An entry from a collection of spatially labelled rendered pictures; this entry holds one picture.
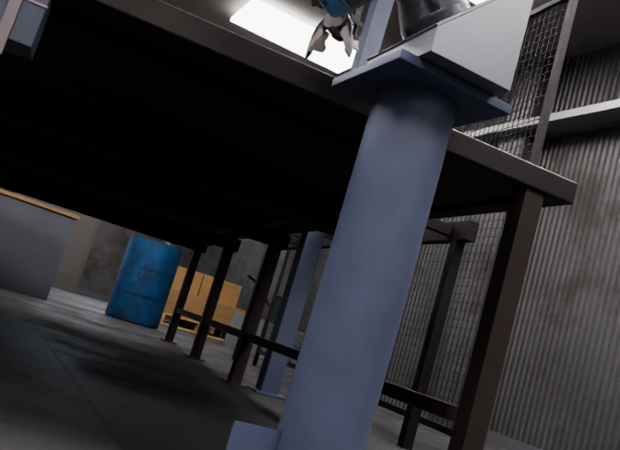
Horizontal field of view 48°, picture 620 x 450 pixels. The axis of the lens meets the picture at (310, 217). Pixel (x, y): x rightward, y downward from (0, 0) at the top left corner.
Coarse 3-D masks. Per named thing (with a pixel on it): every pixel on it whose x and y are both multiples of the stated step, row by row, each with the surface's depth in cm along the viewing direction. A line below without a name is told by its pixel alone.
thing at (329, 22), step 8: (360, 8) 196; (328, 16) 192; (344, 16) 189; (352, 16) 191; (360, 16) 196; (328, 24) 191; (336, 24) 189; (360, 24) 194; (336, 32) 194; (352, 32) 194; (360, 32) 194; (336, 40) 198
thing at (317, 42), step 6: (318, 30) 193; (324, 30) 193; (318, 36) 193; (324, 36) 193; (312, 42) 193; (318, 42) 194; (324, 42) 196; (312, 48) 194; (318, 48) 196; (324, 48) 197; (306, 54) 194
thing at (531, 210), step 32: (512, 192) 186; (512, 224) 181; (512, 256) 178; (512, 288) 177; (480, 320) 180; (512, 320) 177; (480, 352) 175; (480, 384) 172; (480, 416) 172; (448, 448) 174; (480, 448) 171
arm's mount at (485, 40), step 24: (504, 0) 131; (528, 0) 134; (456, 24) 127; (480, 24) 129; (504, 24) 131; (408, 48) 133; (432, 48) 124; (456, 48) 127; (480, 48) 129; (504, 48) 131; (456, 72) 130; (480, 72) 128; (504, 72) 131
